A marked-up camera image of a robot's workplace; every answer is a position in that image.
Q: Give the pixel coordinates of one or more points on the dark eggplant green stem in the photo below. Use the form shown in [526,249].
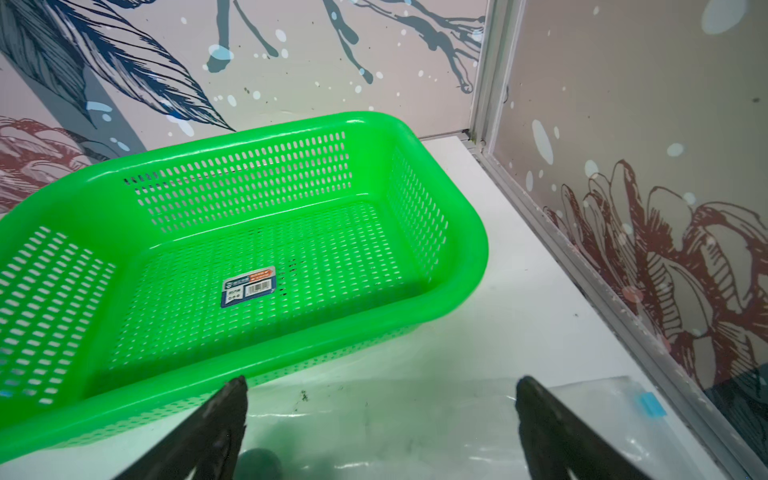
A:
[258,464]

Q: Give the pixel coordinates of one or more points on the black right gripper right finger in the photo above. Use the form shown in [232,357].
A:
[559,445]

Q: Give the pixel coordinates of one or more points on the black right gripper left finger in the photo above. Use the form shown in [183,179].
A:
[205,445]

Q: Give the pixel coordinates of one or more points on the green plastic basket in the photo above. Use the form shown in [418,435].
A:
[138,287]

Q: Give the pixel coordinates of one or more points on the small clear zip-top bag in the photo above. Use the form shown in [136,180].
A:
[442,429]

